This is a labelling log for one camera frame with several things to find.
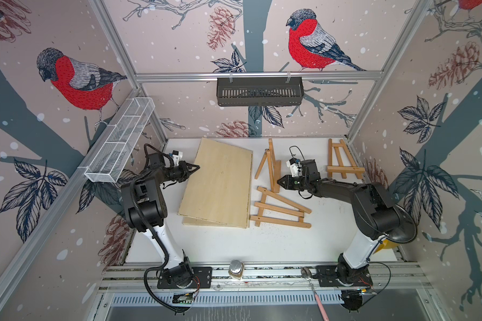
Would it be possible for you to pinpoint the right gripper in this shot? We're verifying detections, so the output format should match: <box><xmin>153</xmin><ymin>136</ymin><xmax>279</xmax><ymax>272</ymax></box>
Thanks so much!
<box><xmin>276</xmin><ymin>174</ymin><xmax>310</xmax><ymax>191</ymax></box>

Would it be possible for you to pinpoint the wooden easel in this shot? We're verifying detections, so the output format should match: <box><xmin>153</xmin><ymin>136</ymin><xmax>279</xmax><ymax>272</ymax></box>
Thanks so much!
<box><xmin>326</xmin><ymin>139</ymin><xmax>366</xmax><ymax>180</ymax></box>
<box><xmin>250</xmin><ymin>187</ymin><xmax>312</xmax><ymax>229</ymax></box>
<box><xmin>254</xmin><ymin>139</ymin><xmax>281</xmax><ymax>194</ymax></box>

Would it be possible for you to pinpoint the plywood board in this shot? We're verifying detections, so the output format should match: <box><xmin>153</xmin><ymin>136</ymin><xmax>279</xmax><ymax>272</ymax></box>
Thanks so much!
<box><xmin>182</xmin><ymin>216</ymin><xmax>226</xmax><ymax>227</ymax></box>
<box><xmin>178</xmin><ymin>138</ymin><xmax>253</xmax><ymax>229</ymax></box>

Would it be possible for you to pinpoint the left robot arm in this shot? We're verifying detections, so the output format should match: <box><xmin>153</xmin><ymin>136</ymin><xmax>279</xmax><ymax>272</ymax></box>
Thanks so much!
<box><xmin>120</xmin><ymin>151</ymin><xmax>200</xmax><ymax>288</ymax></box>

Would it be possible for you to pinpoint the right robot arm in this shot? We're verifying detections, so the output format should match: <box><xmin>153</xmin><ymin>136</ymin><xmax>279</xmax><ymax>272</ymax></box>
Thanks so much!
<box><xmin>277</xmin><ymin>158</ymin><xmax>416</xmax><ymax>286</ymax></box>

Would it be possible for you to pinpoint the black hanging basket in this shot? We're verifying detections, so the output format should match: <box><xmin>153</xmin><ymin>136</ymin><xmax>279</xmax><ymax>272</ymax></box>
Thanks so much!
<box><xmin>216</xmin><ymin>77</ymin><xmax>305</xmax><ymax>107</ymax></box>

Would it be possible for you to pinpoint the green circuit board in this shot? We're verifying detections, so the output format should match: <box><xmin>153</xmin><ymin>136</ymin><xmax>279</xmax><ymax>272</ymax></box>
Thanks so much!
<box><xmin>172</xmin><ymin>293</ymin><xmax>195</xmax><ymax>305</ymax></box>

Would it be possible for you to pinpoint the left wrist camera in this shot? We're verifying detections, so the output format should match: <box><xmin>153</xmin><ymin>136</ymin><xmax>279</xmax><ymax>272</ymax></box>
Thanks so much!
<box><xmin>169</xmin><ymin>151</ymin><xmax>183</xmax><ymax>166</ymax></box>

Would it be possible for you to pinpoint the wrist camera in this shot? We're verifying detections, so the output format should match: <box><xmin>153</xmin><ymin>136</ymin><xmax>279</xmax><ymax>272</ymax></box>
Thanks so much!
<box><xmin>169</xmin><ymin>151</ymin><xmax>183</xmax><ymax>166</ymax></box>
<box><xmin>286</xmin><ymin>158</ymin><xmax>301</xmax><ymax>177</ymax></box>

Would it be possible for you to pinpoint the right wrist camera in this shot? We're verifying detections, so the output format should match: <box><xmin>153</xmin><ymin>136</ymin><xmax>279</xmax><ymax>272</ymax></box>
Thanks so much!
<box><xmin>286</xmin><ymin>158</ymin><xmax>301</xmax><ymax>177</ymax></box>

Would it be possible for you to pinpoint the white wire mesh basket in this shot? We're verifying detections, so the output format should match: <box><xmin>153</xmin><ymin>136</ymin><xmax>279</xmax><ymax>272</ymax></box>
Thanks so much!
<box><xmin>84</xmin><ymin>97</ymin><xmax>155</xmax><ymax>183</ymax></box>

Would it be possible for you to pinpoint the pink handled spoon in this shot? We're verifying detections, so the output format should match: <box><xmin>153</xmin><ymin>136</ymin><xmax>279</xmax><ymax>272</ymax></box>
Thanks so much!
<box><xmin>301</xmin><ymin>267</ymin><xmax>329</xmax><ymax>321</ymax></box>

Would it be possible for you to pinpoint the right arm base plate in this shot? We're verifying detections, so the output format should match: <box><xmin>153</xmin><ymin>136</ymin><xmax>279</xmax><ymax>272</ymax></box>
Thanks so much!
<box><xmin>313</xmin><ymin>265</ymin><xmax>373</xmax><ymax>288</ymax></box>

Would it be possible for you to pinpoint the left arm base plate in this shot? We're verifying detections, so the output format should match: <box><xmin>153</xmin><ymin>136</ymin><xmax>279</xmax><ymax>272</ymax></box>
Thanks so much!
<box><xmin>157</xmin><ymin>266</ymin><xmax>212</xmax><ymax>290</ymax></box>

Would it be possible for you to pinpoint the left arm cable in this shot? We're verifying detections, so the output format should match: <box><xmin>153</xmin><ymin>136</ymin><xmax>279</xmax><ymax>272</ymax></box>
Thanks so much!
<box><xmin>129</xmin><ymin>143</ymin><xmax>194</xmax><ymax>314</ymax></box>

